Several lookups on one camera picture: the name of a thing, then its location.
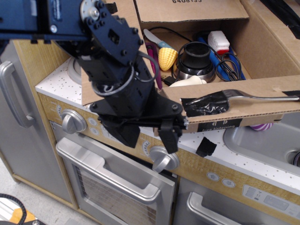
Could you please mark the large cardboard box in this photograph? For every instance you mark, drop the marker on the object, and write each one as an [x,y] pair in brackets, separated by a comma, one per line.
[265,61]

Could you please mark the oven clock display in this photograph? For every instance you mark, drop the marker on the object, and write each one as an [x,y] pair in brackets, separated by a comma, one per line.
[107,134]

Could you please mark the black tape on fork tines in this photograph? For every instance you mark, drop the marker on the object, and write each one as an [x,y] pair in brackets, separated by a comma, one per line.
[211,104]

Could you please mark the black silver 3D mouse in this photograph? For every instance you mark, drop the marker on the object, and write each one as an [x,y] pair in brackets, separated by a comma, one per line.
[194,60]

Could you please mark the black USB plug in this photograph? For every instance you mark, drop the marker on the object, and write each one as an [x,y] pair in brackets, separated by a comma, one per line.
[169,80]

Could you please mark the black tape top right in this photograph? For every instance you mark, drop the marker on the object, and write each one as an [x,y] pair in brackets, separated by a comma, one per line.
[285,14]

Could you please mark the purple white striped toy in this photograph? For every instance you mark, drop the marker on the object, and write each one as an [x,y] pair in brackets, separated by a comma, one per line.
[261,127]

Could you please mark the cream toy piece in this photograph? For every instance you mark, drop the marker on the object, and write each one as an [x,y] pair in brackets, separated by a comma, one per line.
[193,80]

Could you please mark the black tape on fork handle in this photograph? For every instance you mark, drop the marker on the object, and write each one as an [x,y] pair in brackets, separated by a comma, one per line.
[292,93]

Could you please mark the yellow toy corn cob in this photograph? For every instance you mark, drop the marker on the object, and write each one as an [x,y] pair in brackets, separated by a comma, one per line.
[166,58]

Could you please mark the right silver oven knob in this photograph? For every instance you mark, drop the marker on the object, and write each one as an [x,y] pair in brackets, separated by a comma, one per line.
[162,160]

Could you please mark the rear silver stove burner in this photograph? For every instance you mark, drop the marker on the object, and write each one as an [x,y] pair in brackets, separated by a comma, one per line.
[74,71]

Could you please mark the toy dishwasher door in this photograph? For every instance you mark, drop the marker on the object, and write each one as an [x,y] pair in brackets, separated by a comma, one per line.
[199,205]

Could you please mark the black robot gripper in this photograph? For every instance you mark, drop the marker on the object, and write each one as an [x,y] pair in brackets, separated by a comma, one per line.
[125,107]

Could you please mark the orange object on floor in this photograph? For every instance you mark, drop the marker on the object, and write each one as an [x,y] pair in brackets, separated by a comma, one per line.
[17,215]

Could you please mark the toy knife with teal handle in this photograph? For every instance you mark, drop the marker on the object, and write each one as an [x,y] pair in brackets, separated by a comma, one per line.
[151,37]

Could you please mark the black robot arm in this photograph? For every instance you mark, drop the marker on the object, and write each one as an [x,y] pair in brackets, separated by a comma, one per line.
[107,49]

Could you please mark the wooden toy kitchen frame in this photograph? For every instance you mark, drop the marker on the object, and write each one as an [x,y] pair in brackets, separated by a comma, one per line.
[269,190]

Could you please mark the silver toy sink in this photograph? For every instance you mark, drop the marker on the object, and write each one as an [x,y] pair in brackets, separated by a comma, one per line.
[278,146]

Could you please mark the grey toy fridge door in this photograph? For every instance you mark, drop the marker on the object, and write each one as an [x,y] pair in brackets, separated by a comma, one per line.
[25,147]

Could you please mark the white red toy block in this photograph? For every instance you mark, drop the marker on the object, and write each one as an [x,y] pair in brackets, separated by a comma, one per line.
[218,41]

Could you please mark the blue marker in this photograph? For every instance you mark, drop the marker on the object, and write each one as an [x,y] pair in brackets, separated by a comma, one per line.
[228,66]

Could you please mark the silver oven knob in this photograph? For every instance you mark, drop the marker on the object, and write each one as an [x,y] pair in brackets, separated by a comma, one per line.
[162,160]
[72,122]

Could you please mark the left silver oven knob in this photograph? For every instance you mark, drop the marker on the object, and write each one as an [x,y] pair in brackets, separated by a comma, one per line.
[72,122]

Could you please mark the black tape piece on counter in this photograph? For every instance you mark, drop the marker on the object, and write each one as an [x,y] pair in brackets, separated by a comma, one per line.
[206,148]

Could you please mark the toy oven door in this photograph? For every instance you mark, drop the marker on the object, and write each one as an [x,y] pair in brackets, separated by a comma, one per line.
[115,189]

